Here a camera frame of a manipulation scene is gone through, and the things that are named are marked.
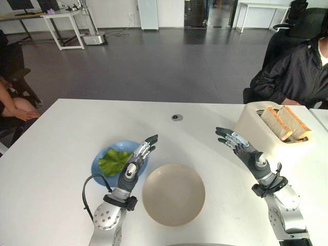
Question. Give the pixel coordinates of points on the computer monitor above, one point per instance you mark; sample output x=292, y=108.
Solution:
x=23, y=5

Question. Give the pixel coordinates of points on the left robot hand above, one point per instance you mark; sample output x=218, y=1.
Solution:
x=126, y=176

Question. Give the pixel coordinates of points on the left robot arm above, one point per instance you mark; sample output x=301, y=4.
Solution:
x=109, y=217

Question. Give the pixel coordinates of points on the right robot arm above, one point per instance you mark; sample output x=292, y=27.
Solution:
x=284, y=210

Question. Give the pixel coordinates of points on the green lettuce leaf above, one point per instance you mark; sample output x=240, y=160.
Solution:
x=112, y=161

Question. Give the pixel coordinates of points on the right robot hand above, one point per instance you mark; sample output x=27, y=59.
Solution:
x=252, y=159

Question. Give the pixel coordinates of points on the bread slice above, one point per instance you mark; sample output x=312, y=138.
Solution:
x=275, y=123
x=294, y=123

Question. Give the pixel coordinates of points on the beige plate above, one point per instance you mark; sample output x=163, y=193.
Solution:
x=173, y=194

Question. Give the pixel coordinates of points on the blue plate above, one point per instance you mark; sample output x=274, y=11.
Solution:
x=112, y=151

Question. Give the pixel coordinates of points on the silver wheeled stand base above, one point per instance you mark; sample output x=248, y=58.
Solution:
x=94, y=39

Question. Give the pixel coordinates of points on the cream toaster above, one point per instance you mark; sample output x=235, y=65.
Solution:
x=264, y=144

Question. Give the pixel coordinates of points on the person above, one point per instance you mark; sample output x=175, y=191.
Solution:
x=18, y=107
x=294, y=74

